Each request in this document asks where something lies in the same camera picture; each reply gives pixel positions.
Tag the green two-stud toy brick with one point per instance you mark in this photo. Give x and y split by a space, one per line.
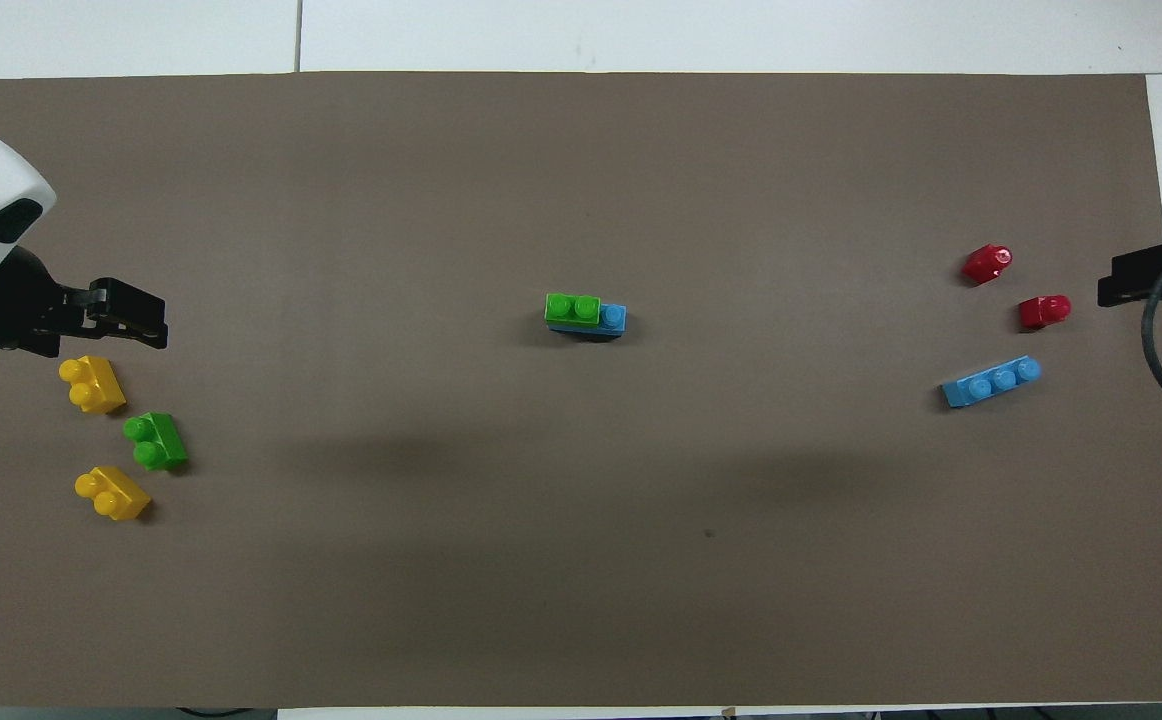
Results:
571 310
156 440

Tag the blue three-stud toy brick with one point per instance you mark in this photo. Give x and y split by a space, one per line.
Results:
991 383
615 320

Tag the yellow two-stud toy brick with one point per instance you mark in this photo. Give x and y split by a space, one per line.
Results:
93 385
113 493

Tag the red one-stud toy brick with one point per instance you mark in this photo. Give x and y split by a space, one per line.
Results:
986 264
1043 312

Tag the brown paper table mat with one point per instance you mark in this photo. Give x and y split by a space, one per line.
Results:
581 500

